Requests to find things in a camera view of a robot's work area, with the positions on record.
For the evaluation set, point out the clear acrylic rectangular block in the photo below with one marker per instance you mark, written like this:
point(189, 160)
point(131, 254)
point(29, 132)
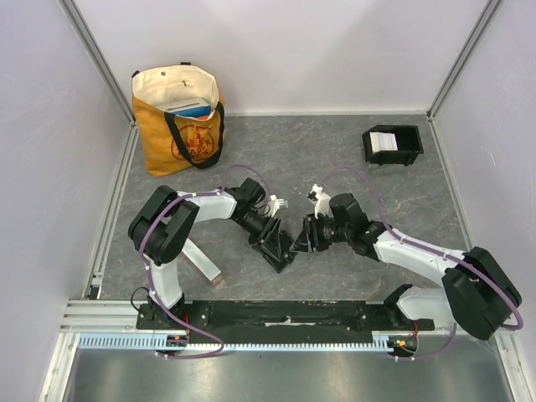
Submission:
point(202, 263)

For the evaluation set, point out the aluminium frame rail front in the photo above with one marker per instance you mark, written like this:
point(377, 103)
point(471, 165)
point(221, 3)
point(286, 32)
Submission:
point(118, 316)

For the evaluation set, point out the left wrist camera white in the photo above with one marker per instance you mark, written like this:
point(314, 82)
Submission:
point(275, 204)

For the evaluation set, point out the stack of white cards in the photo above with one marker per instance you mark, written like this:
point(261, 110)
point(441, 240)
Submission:
point(383, 141)

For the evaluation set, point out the black plastic card bin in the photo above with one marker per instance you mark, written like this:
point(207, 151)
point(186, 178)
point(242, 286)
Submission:
point(409, 145)

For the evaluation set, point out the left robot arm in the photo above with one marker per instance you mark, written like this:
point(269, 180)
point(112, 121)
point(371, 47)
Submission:
point(162, 227)

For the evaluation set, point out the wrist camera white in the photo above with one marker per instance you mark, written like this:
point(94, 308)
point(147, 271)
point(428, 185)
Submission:
point(320, 201)
point(275, 204)

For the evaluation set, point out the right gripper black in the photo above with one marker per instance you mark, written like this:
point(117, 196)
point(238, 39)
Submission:
point(314, 234)

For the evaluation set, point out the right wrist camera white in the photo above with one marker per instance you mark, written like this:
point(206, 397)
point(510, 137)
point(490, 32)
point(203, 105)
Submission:
point(320, 201)

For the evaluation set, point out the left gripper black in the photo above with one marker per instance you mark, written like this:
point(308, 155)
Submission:
point(269, 234)

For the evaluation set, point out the orange canvas tote bag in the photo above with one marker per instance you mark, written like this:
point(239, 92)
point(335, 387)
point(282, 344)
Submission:
point(173, 143)

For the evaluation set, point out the slotted cable duct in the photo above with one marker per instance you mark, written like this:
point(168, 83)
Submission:
point(170, 343)

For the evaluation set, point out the blue book in bag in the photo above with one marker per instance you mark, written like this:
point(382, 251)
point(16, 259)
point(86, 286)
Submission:
point(194, 108)

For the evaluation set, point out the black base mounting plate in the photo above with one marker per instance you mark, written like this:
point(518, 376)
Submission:
point(297, 321)

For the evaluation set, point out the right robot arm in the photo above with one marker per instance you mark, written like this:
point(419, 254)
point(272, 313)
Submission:
point(472, 290)

